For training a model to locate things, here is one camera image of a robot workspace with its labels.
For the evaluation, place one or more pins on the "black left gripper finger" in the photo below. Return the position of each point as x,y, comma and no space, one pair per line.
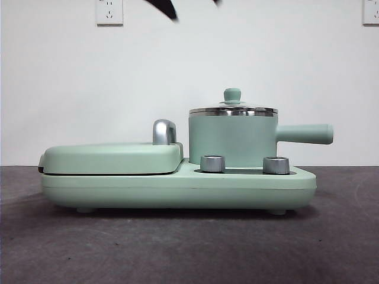
219,2
164,7

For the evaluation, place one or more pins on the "glass pot lid green knob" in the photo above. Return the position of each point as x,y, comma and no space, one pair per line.
233,95

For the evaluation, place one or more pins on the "mint green griddle cover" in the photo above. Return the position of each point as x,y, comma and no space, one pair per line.
109,156

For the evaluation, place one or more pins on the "silver control knob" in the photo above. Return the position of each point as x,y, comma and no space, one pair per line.
212,163
276,165

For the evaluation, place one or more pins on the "mint green breakfast maker base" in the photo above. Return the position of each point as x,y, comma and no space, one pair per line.
177,189

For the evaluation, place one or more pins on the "white wall socket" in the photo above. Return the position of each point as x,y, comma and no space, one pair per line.
371,12
109,13

